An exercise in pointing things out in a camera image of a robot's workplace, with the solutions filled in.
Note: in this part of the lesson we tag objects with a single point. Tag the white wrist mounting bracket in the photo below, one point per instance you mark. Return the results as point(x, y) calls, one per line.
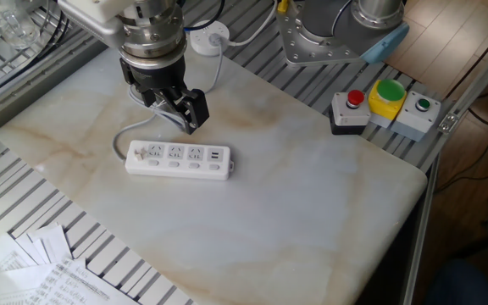
point(91, 17)

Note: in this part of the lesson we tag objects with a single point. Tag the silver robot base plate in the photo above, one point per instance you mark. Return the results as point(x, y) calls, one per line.
point(312, 53)

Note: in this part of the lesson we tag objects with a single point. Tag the aluminium frame post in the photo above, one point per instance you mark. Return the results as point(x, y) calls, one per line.
point(477, 80)

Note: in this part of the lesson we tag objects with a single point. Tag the yellow box green mushroom button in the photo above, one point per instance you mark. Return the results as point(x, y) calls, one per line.
point(386, 106)

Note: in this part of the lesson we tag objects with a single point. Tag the white four-button power strip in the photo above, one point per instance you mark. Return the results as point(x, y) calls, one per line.
point(176, 167)

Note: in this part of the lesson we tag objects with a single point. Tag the grey box small green button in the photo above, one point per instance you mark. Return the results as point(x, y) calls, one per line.
point(415, 120)

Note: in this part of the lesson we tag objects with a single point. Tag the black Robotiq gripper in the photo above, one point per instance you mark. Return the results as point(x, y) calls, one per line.
point(155, 78)

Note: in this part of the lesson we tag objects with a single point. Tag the red button control box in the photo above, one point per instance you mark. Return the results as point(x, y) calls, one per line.
point(350, 114)

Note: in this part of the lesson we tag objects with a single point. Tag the printed text paper sheet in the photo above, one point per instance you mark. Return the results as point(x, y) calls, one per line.
point(79, 286)

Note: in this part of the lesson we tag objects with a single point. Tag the clear plastic container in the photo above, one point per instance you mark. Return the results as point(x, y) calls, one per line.
point(11, 21)

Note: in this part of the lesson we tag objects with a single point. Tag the round white socket hub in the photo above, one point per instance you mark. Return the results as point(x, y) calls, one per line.
point(203, 42)

